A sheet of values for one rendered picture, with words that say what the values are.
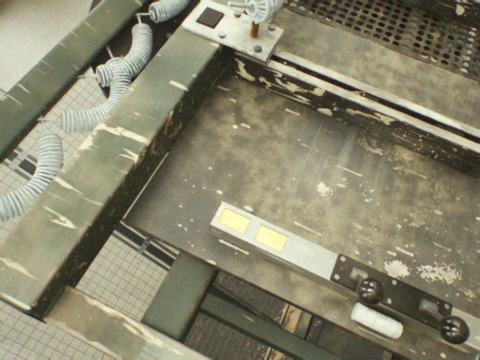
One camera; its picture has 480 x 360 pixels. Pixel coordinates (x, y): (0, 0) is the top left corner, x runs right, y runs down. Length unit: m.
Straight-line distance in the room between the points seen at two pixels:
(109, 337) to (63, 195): 0.23
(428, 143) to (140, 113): 0.58
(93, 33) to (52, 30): 4.60
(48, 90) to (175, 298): 0.75
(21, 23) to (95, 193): 5.33
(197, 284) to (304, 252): 0.20
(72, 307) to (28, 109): 0.69
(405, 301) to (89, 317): 0.49
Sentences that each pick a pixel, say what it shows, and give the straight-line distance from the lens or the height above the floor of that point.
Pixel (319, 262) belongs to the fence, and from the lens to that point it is 0.69.
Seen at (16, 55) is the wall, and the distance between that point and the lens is 5.72.
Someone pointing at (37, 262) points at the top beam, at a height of 1.91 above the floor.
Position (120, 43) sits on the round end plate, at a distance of 1.45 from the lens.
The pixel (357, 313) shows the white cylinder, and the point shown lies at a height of 1.47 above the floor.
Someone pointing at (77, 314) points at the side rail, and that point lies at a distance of 0.65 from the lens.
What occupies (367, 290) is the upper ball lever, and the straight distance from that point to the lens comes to 0.57.
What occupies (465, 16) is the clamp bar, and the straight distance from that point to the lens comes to 1.29.
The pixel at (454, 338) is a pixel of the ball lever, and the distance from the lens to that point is 0.62.
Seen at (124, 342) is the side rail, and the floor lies 1.75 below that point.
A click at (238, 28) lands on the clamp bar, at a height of 1.87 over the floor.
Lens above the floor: 1.95
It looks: 20 degrees down
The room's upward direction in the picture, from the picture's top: 51 degrees counter-clockwise
